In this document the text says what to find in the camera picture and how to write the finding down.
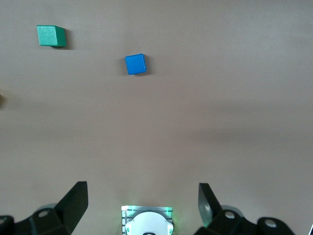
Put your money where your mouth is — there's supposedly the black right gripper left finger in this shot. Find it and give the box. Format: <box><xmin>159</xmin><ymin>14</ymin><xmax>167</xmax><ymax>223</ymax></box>
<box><xmin>0</xmin><ymin>181</ymin><xmax>89</xmax><ymax>235</ymax></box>

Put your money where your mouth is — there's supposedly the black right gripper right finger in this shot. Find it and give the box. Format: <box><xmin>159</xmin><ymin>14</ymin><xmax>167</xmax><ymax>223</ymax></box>
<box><xmin>194</xmin><ymin>183</ymin><xmax>296</xmax><ymax>235</ymax></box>

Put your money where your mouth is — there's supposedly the blue wooden block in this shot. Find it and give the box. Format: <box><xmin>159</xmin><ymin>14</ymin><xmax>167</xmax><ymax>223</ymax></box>
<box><xmin>125</xmin><ymin>53</ymin><xmax>148</xmax><ymax>76</ymax></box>

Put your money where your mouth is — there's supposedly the green wooden block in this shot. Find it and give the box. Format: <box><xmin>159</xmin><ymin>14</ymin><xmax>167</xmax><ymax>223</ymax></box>
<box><xmin>36</xmin><ymin>25</ymin><xmax>67</xmax><ymax>47</ymax></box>

